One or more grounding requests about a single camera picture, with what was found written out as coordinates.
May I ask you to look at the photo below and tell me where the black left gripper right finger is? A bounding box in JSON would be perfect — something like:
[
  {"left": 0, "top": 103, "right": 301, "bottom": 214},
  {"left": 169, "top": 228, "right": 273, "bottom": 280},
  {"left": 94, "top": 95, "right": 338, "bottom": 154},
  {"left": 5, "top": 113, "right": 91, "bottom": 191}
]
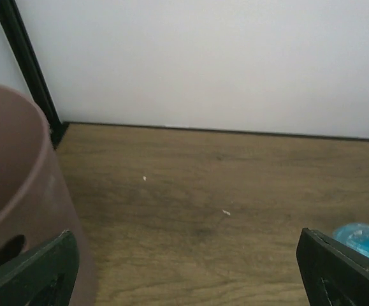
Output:
[{"left": 296, "top": 228, "right": 369, "bottom": 306}]

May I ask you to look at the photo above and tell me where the black left corner frame post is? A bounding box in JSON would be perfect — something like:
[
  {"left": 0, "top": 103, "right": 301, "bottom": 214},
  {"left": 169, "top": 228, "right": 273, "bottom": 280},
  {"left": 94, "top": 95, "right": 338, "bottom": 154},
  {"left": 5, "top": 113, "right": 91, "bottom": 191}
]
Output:
[{"left": 0, "top": 0, "right": 69, "bottom": 149}]

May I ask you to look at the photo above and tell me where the mauve plastic trash bin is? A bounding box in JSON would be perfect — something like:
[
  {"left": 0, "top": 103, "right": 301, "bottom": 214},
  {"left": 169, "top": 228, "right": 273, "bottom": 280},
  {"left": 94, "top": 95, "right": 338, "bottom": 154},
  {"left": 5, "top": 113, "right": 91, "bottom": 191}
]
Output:
[{"left": 0, "top": 85, "right": 98, "bottom": 305}]

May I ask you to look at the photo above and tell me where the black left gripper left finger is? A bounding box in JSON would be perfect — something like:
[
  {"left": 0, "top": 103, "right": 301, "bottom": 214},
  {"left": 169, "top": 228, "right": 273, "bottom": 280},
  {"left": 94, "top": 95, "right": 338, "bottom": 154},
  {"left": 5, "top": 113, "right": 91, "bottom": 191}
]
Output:
[{"left": 0, "top": 230, "right": 78, "bottom": 305}]

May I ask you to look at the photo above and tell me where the blue translucent trash bag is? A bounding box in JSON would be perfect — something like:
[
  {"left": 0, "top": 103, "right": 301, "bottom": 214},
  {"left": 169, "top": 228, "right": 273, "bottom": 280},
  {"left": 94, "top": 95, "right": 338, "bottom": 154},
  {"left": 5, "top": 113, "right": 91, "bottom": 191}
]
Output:
[{"left": 333, "top": 223, "right": 369, "bottom": 258}]

